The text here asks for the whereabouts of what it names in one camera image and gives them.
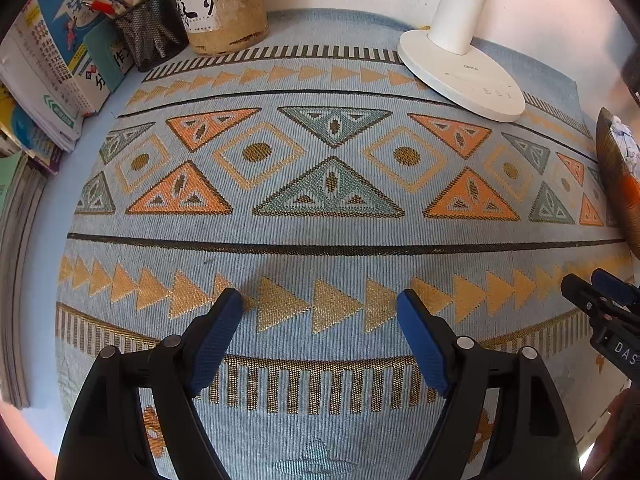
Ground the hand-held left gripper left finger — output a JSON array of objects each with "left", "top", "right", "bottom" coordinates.
[{"left": 56, "top": 287, "right": 245, "bottom": 480}]

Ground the amber ribbed glass bowl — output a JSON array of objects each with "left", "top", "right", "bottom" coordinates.
[{"left": 595, "top": 106, "right": 640, "bottom": 261}]

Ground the pile of green books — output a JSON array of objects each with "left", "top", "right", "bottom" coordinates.
[{"left": 0, "top": 150, "right": 51, "bottom": 408}]

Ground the stack of colourful workbooks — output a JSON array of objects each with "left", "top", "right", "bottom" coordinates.
[{"left": 0, "top": 0, "right": 136, "bottom": 176}]

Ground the black monitor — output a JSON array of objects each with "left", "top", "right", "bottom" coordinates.
[{"left": 621, "top": 47, "right": 640, "bottom": 111}]

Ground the white desk lamp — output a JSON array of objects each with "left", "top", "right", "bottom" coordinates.
[{"left": 397, "top": 0, "right": 527, "bottom": 123}]

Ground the person's right forearm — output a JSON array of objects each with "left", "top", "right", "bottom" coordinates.
[{"left": 582, "top": 390, "right": 640, "bottom": 480}]

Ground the blue patterned woven mat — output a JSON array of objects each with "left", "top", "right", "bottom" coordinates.
[{"left": 56, "top": 7, "right": 636, "bottom": 480}]

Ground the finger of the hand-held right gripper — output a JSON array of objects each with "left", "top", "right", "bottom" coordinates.
[
  {"left": 591, "top": 268, "right": 640, "bottom": 307},
  {"left": 560, "top": 273, "right": 618, "bottom": 328}
]

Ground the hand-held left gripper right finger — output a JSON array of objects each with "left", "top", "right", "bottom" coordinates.
[{"left": 396, "top": 287, "right": 585, "bottom": 480}]

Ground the bamboo pen holder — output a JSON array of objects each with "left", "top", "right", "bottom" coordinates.
[{"left": 167, "top": 0, "right": 268, "bottom": 57}]

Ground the black mesh pen holder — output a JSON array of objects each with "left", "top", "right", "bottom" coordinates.
[{"left": 111, "top": 0, "right": 190, "bottom": 73}]

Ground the blue-grey paper ball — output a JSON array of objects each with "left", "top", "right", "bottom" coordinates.
[{"left": 611, "top": 115, "right": 640, "bottom": 176}]

